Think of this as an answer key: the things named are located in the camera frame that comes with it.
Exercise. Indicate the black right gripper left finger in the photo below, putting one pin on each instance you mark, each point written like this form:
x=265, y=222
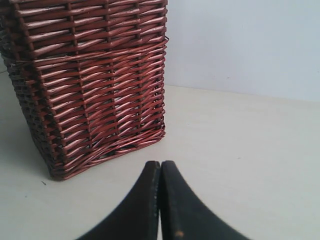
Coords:
x=137, y=216

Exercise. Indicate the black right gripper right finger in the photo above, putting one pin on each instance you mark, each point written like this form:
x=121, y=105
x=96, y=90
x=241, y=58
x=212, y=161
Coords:
x=183, y=215

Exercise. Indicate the dark red wicker basket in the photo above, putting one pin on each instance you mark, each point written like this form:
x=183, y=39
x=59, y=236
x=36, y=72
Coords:
x=88, y=76

